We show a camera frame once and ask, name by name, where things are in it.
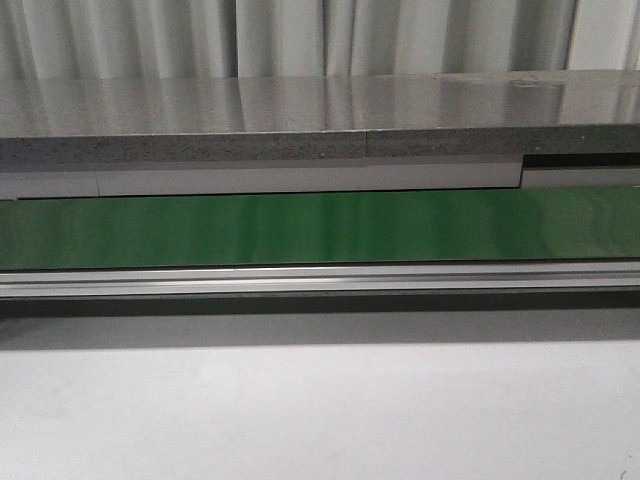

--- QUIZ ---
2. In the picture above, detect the grey stone countertop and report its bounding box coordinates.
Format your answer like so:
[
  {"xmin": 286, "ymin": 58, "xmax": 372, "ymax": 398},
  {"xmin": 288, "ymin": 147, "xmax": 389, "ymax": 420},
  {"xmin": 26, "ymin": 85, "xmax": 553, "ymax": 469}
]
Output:
[{"xmin": 1, "ymin": 70, "xmax": 639, "ymax": 171}]

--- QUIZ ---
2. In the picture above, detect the green conveyor belt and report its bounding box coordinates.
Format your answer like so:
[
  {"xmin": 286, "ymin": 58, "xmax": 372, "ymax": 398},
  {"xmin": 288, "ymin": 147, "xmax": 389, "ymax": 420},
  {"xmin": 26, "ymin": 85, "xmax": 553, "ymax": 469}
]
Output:
[{"xmin": 1, "ymin": 186, "xmax": 639, "ymax": 271}]

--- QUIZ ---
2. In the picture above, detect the white pleated curtain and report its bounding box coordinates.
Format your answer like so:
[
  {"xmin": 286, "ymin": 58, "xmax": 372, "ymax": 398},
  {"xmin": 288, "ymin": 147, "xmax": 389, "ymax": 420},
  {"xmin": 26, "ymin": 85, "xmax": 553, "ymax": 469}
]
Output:
[{"xmin": 1, "ymin": 1, "xmax": 639, "ymax": 79}]

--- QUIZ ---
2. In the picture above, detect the aluminium conveyor frame rail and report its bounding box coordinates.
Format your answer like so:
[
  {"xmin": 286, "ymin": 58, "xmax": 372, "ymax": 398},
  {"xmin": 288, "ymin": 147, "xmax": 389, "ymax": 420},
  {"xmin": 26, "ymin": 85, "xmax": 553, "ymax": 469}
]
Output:
[{"xmin": 1, "ymin": 260, "xmax": 639, "ymax": 299}]

